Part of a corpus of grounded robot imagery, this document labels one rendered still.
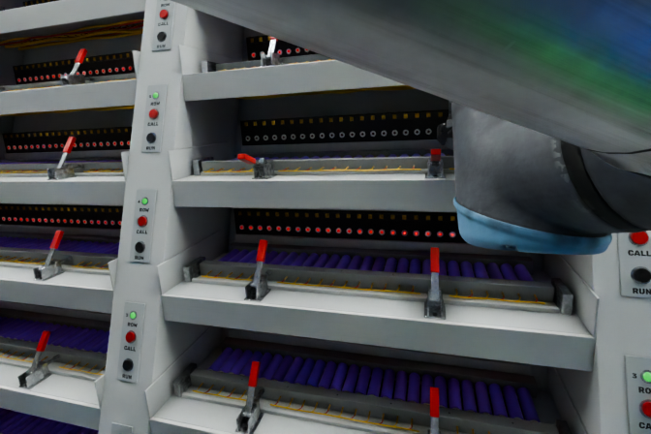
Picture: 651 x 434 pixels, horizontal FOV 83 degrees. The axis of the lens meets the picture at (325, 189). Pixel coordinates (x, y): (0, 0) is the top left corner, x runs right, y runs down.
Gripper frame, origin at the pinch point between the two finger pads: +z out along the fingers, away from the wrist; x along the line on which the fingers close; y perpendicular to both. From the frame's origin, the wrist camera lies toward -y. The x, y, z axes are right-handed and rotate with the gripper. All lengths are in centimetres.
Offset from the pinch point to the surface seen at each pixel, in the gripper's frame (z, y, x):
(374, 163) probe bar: -3.7, -2.9, 14.2
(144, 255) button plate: -8, -19, 51
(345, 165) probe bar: -3.6, -3.2, 18.9
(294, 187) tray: -8.0, -7.5, 25.8
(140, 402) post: -8, -42, 49
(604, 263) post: -8.2, -16.5, -14.1
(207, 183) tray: -8.2, -6.9, 40.8
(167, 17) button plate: -9, 23, 52
